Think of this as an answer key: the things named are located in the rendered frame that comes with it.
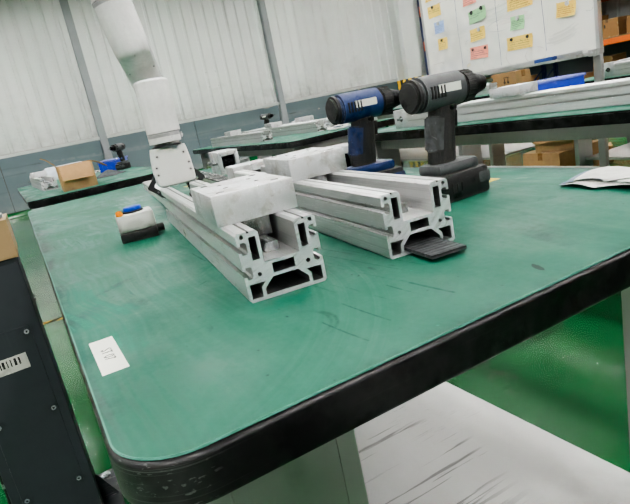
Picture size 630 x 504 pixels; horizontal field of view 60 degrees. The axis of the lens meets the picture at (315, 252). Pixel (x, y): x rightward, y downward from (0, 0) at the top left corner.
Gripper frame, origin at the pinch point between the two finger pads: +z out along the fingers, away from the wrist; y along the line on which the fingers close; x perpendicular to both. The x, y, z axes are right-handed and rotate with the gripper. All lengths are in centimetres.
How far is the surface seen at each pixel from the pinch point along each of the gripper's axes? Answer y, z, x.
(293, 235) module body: -2, -3, 85
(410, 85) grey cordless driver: -34, -18, 65
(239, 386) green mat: 11, 3, 105
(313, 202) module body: -14, -2, 61
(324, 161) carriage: -20, -8, 54
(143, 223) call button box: 11.7, -0.4, 21.7
